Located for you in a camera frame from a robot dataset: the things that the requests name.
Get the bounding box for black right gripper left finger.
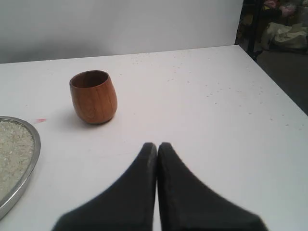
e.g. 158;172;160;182
53;142;157;231

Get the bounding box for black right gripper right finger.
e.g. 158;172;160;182
157;141;268;231

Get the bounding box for round metal rice tray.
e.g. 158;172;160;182
0;116;41;218

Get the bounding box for white plastic bags pile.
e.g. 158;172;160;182
260;22;308;52

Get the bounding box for black metal rack post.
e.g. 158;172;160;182
247;0;262;61

